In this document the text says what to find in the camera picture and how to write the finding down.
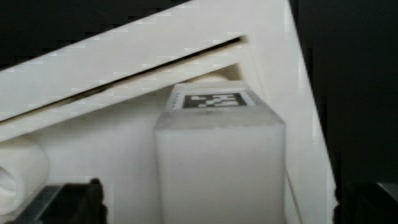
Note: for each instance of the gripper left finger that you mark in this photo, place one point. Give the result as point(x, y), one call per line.
point(68, 204)

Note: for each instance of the white square tabletop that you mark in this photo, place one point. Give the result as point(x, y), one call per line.
point(98, 145)

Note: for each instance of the white U-shaped fence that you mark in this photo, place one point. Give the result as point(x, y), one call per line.
point(52, 80)

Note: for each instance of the white leg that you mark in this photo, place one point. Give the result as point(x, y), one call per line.
point(220, 147)

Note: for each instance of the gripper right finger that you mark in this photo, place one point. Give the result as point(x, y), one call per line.
point(368, 203)

